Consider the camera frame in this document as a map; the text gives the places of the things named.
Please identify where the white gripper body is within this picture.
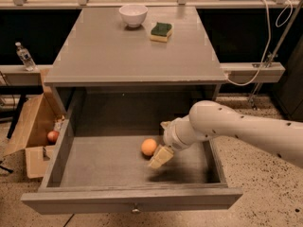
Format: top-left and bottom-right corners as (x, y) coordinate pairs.
(163, 116), (201, 151)

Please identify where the orange fruit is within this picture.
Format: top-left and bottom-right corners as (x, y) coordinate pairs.
(141, 138), (157, 156)

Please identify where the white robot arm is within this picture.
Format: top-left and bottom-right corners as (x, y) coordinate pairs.
(149, 100), (303, 168)

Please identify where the metal drawer knob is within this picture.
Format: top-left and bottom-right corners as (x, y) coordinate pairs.
(132, 205), (141, 214)

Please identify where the grey open drawer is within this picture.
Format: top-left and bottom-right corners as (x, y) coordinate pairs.
(21, 108), (242, 215)

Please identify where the grey cabinet counter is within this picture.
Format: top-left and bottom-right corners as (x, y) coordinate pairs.
(44, 6), (228, 118)

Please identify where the green yellow sponge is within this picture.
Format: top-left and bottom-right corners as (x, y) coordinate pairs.
(150, 22), (172, 43)

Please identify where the red apple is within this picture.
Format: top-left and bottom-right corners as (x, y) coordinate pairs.
(47, 131), (59, 144)

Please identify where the white ceramic bowl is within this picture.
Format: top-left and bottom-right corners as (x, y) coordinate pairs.
(119, 5), (148, 27)

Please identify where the cardboard box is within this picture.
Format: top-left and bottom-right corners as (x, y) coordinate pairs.
(4, 69), (64, 179)

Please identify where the clear plastic water bottle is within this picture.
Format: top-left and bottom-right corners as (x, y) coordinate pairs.
(15, 42), (36, 71)

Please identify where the grey window ledge rail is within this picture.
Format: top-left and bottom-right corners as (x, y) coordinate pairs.
(0, 62), (285, 86)

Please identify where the white cable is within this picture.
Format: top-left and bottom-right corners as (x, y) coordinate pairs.
(224, 0), (294, 87)

